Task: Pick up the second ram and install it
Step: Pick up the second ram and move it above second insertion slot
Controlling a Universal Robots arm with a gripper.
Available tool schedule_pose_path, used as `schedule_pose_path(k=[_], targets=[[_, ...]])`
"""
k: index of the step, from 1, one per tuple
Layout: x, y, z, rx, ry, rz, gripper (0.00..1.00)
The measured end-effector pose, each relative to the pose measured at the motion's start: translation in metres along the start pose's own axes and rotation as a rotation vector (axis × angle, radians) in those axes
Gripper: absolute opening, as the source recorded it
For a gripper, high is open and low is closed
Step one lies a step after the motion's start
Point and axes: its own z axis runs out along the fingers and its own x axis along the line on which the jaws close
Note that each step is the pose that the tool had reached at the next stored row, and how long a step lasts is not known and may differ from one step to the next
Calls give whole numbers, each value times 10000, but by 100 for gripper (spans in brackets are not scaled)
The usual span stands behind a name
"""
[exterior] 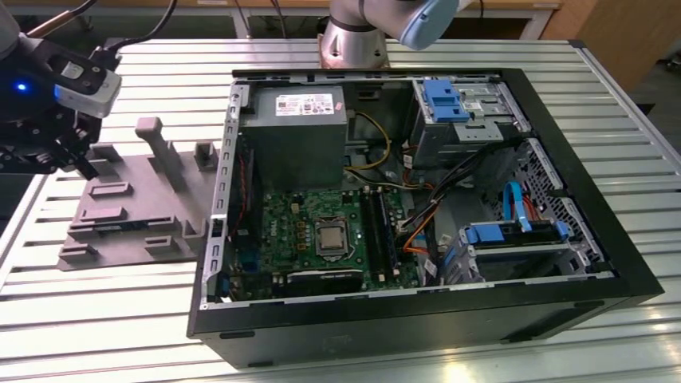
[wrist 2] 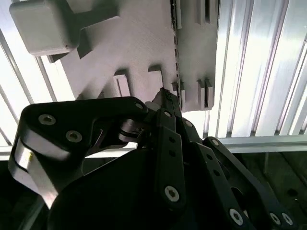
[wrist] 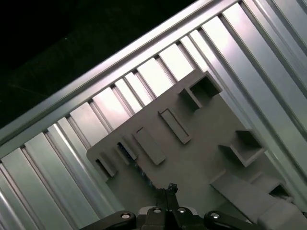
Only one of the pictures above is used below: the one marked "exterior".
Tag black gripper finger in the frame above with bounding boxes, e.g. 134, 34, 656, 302
55, 113, 102, 180
0, 139, 78, 175

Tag grey parts rack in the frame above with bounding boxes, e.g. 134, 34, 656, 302
55, 116, 222, 272

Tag grey power supply unit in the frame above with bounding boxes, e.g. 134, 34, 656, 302
237, 84, 350, 192

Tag green motherboard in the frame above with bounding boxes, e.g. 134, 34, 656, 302
227, 185, 426, 292

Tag CPU socket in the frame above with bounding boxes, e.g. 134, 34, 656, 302
310, 215, 351, 260

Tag silver CPU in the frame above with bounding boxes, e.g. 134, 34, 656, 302
317, 227, 345, 249

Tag black graphics card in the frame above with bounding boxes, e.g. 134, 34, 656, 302
270, 267, 366, 298

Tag blue plastic drive latch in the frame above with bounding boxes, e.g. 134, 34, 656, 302
422, 79, 473, 124

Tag metal drive cage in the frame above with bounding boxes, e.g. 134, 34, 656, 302
411, 77, 527, 168

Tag black open PC case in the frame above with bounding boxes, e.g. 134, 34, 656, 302
185, 66, 666, 369

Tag hard disk in blue carrier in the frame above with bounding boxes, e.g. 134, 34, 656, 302
459, 221, 567, 251

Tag metal disk bay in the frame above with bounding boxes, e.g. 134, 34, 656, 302
457, 239, 586, 284

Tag wooden cabinet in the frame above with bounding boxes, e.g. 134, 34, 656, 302
541, 0, 681, 95

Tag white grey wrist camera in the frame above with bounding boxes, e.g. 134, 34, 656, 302
51, 55, 123, 119

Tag black camera cable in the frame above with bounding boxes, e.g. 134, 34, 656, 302
91, 0, 179, 71

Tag copper coloured cable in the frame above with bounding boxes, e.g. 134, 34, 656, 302
25, 0, 99, 37

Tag yellow and black wires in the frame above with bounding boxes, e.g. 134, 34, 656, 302
342, 111, 426, 188

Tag multicoloured wire bundle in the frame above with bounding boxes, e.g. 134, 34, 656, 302
395, 187, 442, 240

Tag orange wires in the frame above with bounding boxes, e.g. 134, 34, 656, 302
402, 233, 430, 256

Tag black cable bundle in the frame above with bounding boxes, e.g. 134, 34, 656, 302
425, 137, 525, 208

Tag blue flat data wire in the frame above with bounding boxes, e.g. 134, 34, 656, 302
502, 181, 533, 232

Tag wooden bench white frame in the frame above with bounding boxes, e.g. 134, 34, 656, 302
0, 0, 565, 41

